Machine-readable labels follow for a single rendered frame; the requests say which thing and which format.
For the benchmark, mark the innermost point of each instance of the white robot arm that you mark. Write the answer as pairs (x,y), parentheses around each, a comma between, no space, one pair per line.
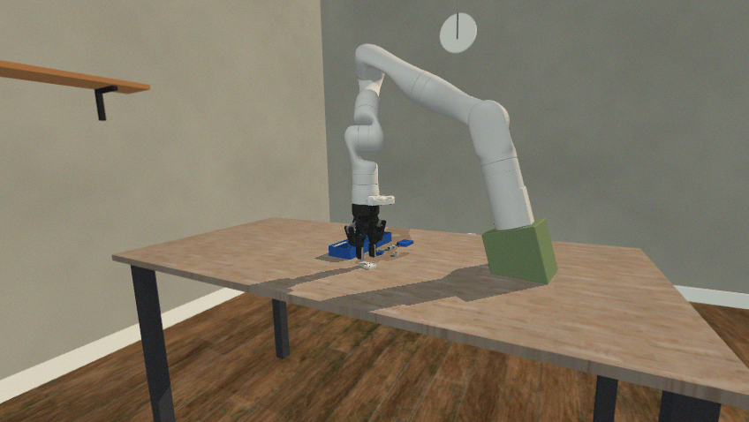
(507,195)

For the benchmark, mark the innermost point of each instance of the blue three-compartment bin rack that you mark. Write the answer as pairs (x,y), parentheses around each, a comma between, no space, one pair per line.
(346,251)

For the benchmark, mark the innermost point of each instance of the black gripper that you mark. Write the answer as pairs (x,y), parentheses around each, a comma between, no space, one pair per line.
(366,222)

